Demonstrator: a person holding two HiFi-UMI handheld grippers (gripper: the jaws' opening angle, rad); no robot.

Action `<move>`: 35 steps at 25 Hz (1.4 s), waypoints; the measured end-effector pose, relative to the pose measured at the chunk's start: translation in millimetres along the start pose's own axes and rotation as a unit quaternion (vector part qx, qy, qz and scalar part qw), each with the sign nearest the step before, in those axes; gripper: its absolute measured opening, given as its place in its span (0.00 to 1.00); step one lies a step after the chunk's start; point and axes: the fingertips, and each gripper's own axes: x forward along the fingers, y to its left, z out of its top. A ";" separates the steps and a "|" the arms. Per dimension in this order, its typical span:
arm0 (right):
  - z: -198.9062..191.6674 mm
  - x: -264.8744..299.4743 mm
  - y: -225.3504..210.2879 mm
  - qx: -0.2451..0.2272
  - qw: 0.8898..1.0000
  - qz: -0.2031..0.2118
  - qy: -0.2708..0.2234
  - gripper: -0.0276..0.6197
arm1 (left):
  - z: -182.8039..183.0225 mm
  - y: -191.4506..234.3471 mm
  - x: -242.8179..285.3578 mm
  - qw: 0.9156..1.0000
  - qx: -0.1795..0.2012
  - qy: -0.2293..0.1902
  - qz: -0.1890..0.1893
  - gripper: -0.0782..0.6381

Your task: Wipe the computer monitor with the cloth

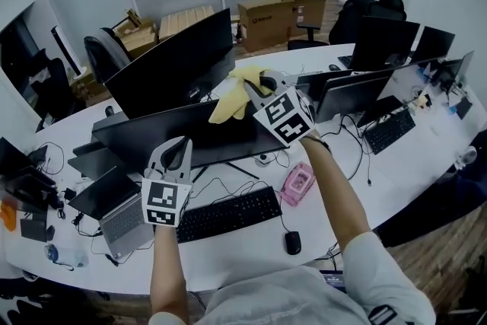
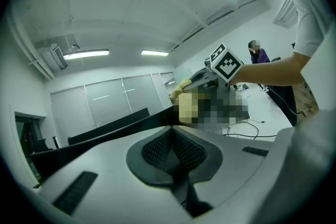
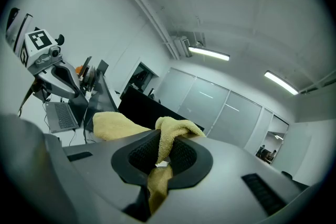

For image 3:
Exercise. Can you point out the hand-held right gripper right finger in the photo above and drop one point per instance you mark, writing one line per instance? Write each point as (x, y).
(231, 178)

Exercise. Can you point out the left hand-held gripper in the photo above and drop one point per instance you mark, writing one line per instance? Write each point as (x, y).
(39, 44)

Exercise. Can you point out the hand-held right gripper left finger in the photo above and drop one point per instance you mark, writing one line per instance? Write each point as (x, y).
(105, 165)

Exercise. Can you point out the yellow cloth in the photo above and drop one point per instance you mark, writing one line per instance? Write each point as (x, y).
(115, 126)

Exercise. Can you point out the wide black monitor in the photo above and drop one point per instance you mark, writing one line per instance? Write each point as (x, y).
(147, 110)

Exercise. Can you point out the silver open laptop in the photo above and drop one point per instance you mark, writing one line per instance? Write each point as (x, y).
(61, 115)

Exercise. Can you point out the dark doorway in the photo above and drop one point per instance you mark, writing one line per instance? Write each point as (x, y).
(141, 76)

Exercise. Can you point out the long ceiling light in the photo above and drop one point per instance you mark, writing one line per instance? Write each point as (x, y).
(281, 82)
(208, 53)

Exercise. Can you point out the white air conditioner unit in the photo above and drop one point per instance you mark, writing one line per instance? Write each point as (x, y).
(182, 47)

